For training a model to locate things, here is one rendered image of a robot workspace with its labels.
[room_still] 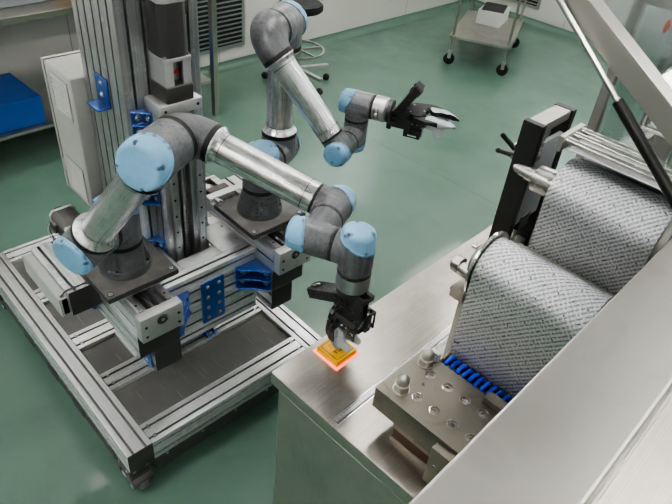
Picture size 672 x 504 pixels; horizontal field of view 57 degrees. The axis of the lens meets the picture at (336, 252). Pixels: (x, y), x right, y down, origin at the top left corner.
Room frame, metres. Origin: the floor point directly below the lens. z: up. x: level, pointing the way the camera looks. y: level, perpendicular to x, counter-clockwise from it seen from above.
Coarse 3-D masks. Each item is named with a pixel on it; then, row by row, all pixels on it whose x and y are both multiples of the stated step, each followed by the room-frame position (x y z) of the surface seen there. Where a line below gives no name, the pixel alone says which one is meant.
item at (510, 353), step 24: (480, 312) 0.94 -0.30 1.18; (504, 312) 0.91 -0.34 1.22; (456, 336) 0.96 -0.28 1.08; (480, 336) 0.93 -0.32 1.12; (504, 336) 0.90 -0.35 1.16; (528, 336) 0.87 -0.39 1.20; (480, 360) 0.92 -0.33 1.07; (504, 360) 0.88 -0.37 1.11; (528, 360) 0.86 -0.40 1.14; (504, 384) 0.87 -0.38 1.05
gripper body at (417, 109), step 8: (392, 104) 1.74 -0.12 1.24; (416, 104) 1.75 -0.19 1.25; (424, 104) 1.76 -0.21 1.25; (392, 112) 1.74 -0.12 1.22; (408, 112) 1.71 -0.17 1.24; (416, 112) 1.71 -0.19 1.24; (424, 112) 1.71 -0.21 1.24; (392, 120) 1.74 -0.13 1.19; (400, 120) 1.74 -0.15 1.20; (408, 120) 1.71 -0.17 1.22; (400, 128) 1.75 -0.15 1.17; (408, 128) 1.71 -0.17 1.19; (416, 128) 1.70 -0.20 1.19; (408, 136) 1.71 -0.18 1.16; (416, 136) 1.70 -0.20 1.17
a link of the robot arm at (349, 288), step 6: (336, 276) 1.03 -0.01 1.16; (336, 282) 1.02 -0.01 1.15; (342, 282) 1.00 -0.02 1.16; (348, 282) 1.00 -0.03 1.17; (354, 282) 1.00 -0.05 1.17; (360, 282) 1.00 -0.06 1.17; (366, 282) 1.01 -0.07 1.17; (342, 288) 1.00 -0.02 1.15; (348, 288) 1.00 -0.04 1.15; (354, 288) 1.00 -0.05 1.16; (360, 288) 1.00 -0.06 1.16; (366, 288) 1.01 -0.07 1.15; (348, 294) 1.00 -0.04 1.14; (354, 294) 1.00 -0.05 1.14; (360, 294) 1.00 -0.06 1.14
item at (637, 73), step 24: (576, 0) 0.80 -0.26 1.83; (600, 0) 0.80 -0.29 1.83; (576, 24) 0.78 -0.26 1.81; (600, 24) 0.77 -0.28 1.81; (600, 48) 0.77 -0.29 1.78; (624, 48) 0.75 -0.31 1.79; (600, 72) 0.75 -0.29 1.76; (624, 72) 0.74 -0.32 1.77; (648, 72) 0.73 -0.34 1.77; (648, 96) 0.72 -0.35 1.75; (624, 120) 0.71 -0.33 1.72; (648, 144) 0.69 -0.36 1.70; (648, 168) 0.69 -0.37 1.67
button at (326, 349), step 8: (320, 344) 1.05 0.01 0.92; (328, 344) 1.05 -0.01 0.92; (320, 352) 1.03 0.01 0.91; (328, 352) 1.03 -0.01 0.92; (336, 352) 1.03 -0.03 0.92; (344, 352) 1.03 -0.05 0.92; (352, 352) 1.04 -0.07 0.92; (328, 360) 1.01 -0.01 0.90; (336, 360) 1.00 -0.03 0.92; (344, 360) 1.02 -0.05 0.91
